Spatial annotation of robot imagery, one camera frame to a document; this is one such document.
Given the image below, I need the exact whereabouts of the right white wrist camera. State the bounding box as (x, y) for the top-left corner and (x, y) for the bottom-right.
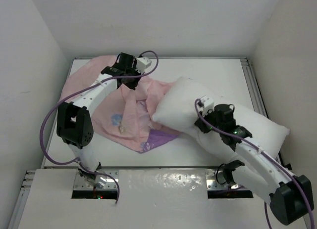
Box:
(198, 95), (214, 116)

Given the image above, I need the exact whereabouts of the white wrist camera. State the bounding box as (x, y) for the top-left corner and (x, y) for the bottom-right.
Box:
(136, 57), (152, 73)
(198, 95), (214, 116)

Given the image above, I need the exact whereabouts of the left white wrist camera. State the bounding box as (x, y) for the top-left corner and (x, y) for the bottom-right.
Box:
(136, 57), (152, 73)

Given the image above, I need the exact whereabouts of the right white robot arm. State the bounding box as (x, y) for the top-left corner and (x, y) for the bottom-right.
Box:
(194, 99), (316, 229)

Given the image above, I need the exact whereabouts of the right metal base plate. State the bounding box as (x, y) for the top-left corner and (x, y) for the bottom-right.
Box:
(205, 170), (252, 190)

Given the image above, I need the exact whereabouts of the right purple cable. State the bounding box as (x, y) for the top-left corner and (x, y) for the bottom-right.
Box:
(194, 98), (315, 229)

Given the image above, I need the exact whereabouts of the metal base plate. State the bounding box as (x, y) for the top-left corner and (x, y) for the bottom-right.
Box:
(73, 169), (119, 191)
(205, 170), (252, 190)

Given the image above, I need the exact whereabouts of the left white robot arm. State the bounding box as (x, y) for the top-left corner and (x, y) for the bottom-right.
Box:
(56, 53), (152, 184)

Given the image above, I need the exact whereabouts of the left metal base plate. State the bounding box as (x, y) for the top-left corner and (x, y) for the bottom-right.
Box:
(73, 169), (119, 191)

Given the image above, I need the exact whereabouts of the white foam front board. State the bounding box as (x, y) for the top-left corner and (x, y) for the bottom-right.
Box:
(19, 169), (283, 229)

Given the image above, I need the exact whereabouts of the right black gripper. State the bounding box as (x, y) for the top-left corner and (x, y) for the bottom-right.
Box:
(194, 107), (223, 134)

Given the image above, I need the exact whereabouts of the pink princess pillowcase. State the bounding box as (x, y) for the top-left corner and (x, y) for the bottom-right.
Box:
(58, 54), (184, 154)

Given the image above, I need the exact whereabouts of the white pillow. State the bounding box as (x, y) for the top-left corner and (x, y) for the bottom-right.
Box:
(153, 77), (290, 163)

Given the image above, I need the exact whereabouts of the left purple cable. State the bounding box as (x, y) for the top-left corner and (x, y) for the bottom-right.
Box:
(39, 50), (159, 205)

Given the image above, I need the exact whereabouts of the purple cable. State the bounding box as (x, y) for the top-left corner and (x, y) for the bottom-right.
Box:
(194, 98), (315, 229)
(39, 50), (159, 205)

